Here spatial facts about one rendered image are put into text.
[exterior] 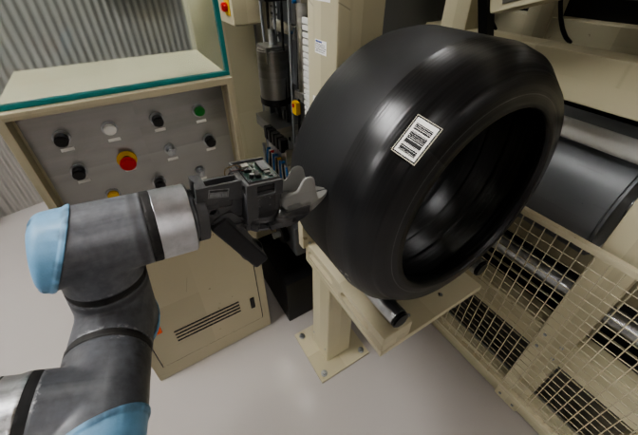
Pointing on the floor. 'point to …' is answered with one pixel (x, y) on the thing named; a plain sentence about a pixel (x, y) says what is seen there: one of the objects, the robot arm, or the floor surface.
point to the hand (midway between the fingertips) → (318, 196)
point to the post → (329, 323)
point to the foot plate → (326, 369)
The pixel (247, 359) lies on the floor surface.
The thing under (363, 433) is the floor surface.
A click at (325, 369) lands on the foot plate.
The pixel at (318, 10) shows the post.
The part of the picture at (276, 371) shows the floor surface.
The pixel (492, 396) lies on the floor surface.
